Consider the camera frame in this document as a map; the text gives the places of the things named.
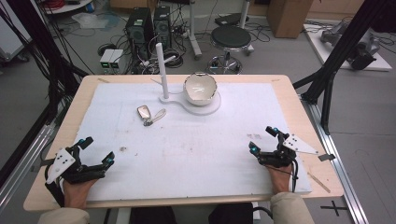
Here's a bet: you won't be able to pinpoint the black round stool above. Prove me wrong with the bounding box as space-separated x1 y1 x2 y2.
205 24 255 76

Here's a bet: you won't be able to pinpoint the aluminium rail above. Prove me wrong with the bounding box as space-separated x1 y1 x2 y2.
0 124 57 216
301 94 370 224

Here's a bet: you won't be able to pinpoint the black computer tower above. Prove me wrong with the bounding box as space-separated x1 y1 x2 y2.
125 7 155 61
152 5 173 49

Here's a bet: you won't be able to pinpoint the white power supply box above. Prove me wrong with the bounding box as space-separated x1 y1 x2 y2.
108 49 125 71
99 49 115 71

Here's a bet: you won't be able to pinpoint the black metal tab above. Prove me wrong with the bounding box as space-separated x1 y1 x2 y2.
318 152 337 162

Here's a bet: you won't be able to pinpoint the white table leg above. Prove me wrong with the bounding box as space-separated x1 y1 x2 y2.
186 0 204 61

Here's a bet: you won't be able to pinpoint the thin wooden stick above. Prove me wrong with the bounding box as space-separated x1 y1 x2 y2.
307 172 332 194

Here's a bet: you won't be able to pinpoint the person's legs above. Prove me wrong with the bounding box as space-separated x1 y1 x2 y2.
128 203 254 224

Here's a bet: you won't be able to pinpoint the brown cardboard box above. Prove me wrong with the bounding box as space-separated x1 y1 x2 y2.
266 0 315 39

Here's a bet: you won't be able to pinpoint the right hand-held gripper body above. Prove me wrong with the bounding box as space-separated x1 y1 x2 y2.
257 132 319 169

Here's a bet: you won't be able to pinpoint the black metal frame stand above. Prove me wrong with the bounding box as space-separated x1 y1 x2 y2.
0 0 90 125
292 0 396 135

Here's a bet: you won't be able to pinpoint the white platform board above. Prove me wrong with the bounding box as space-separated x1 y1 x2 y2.
303 20 393 72

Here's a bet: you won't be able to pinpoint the white ceramic bowl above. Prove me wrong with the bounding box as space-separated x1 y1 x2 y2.
183 71 219 106

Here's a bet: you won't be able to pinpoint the white table mat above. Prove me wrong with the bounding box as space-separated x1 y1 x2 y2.
74 81 313 203

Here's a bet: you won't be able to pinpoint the white stand with post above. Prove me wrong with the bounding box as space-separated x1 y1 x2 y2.
150 42 222 117

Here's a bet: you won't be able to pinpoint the car key with strap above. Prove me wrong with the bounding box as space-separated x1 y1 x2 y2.
136 105 167 127

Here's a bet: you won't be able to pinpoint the person's right hand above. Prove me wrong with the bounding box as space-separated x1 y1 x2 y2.
267 163 294 196

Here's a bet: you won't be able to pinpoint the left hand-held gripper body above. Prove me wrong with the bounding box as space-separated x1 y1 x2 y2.
46 145 107 185

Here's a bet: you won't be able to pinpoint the person's left hand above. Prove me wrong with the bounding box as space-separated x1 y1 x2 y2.
63 178 98 210

